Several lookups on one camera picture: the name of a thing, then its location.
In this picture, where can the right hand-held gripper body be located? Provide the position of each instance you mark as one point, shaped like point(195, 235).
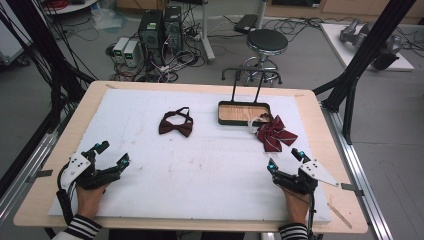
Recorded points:
point(316, 171)

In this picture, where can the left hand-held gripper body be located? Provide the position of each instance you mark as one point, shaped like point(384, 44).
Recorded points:
point(78, 165)

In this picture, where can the striped dark red bow tie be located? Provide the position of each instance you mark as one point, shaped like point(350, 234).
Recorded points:
point(273, 135)

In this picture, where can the black rack with wooden base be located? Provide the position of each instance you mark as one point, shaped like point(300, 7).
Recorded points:
point(240, 113)

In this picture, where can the plain dark red bow tie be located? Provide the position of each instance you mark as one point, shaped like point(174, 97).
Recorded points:
point(176, 128)

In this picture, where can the person's left hand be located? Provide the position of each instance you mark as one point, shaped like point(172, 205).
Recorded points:
point(88, 201)

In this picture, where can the person's right hand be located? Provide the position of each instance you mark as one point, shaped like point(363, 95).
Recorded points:
point(296, 206)

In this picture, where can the grey tape strip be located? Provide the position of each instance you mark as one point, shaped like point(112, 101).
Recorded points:
point(40, 175)
point(352, 189)

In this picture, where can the white foam mat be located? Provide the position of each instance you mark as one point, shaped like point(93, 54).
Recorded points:
point(200, 166)

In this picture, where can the white power supply unit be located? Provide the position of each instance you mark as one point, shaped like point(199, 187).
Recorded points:
point(131, 53)
point(120, 48)

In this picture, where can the black round stool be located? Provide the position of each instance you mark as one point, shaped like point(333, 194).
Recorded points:
point(266, 41)

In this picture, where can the white floor board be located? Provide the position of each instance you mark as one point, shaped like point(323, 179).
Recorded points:
point(333, 36)

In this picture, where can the black computer tower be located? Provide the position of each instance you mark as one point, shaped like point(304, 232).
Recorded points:
point(173, 30)
point(150, 30)

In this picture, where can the clear plastic bag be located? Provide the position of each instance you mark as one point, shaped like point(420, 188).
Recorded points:
point(106, 18)

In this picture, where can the grey robot parts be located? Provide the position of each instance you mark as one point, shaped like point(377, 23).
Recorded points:
point(353, 33)

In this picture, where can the flat black box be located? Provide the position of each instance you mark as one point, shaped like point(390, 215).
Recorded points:
point(246, 23)

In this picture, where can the round white table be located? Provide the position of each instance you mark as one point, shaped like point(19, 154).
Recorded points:
point(71, 6)

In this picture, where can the white desk leg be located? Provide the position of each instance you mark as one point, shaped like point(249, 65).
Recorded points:
point(207, 36)

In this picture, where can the aluminium rail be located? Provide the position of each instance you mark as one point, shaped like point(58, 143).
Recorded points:
point(30, 163)
point(363, 180)

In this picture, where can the black metal frame stand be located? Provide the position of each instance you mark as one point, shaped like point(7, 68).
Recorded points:
point(366, 50)
point(46, 50)

